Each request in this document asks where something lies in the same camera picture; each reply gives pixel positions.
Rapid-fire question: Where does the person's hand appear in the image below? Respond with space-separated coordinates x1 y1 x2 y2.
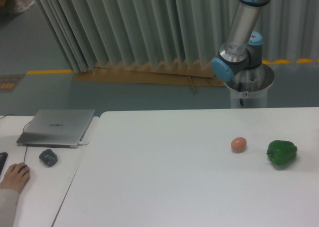
0 162 30 193

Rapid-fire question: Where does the black computer mouse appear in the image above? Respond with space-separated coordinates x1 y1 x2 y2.
17 163 30 180

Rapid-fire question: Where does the grey sleeved forearm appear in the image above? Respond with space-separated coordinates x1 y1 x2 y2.
0 189 19 227

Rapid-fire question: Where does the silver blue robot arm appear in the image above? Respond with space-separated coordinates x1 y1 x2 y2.
211 0 270 81

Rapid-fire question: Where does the black keyboard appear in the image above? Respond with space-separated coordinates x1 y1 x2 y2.
0 152 8 175

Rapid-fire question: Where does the dark grey small device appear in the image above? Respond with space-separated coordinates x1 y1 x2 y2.
39 149 58 167

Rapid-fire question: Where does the silver closed laptop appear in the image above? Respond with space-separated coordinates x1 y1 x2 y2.
16 109 95 148

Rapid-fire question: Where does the pale green folding curtain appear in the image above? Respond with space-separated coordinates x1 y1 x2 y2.
35 0 319 72

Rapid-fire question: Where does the cardboard box with plastic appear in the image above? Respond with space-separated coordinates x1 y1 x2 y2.
0 0 35 15

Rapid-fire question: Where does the brown cardboard sheet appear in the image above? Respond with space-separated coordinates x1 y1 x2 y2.
73 59 225 90

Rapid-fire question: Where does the brown egg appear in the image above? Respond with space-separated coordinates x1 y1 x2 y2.
231 137 247 153

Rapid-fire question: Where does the green bell pepper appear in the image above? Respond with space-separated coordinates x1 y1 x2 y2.
266 140 298 166

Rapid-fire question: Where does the black mouse cable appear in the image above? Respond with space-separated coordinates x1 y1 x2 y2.
0 114 33 164

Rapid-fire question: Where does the white laptop cable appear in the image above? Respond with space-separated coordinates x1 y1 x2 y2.
79 131 89 146

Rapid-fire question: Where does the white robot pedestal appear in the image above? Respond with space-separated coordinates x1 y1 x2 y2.
225 64 275 109

